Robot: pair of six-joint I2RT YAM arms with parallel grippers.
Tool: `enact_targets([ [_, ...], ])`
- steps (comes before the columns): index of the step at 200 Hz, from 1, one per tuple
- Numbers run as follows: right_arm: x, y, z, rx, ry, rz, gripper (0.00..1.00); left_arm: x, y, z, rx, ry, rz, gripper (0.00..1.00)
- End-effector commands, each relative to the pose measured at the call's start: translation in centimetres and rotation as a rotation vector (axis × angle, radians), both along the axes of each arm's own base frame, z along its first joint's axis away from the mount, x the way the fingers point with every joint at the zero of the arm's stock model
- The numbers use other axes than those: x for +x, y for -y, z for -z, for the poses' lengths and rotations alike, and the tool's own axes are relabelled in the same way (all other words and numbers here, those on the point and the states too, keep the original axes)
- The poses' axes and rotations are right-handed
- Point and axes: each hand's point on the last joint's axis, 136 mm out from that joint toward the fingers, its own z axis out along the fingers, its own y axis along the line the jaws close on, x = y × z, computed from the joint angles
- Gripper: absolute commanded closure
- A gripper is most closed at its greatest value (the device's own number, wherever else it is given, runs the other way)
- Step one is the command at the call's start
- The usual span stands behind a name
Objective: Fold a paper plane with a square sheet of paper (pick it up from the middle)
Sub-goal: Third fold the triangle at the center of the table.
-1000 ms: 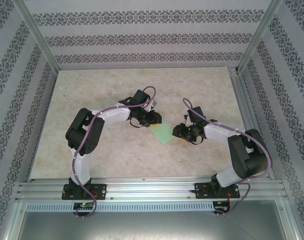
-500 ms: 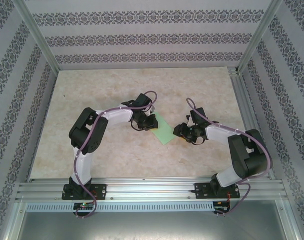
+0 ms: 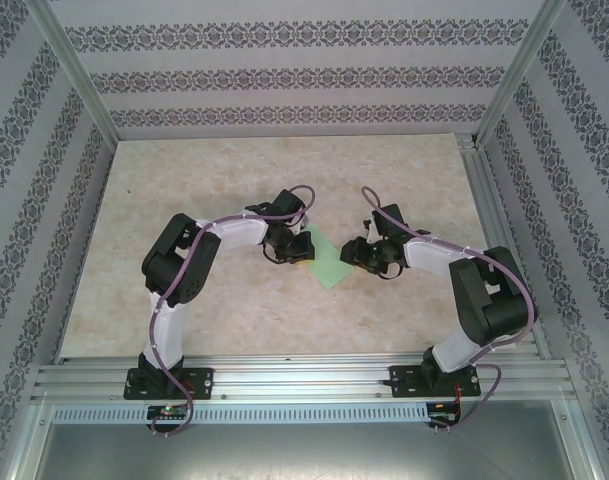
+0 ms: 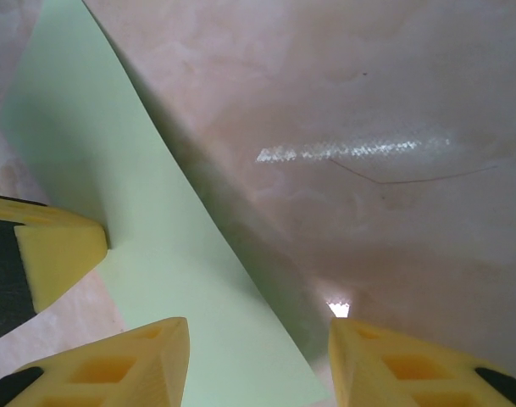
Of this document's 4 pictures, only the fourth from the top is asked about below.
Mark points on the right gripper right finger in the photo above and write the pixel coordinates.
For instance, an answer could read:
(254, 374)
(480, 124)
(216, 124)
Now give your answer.
(410, 373)

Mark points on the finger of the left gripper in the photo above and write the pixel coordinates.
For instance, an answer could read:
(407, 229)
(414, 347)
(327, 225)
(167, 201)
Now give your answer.
(58, 258)

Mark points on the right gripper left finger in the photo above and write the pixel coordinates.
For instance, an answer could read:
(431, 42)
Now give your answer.
(92, 373)

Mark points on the green cloth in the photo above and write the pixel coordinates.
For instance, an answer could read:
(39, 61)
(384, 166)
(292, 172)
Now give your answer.
(134, 191)

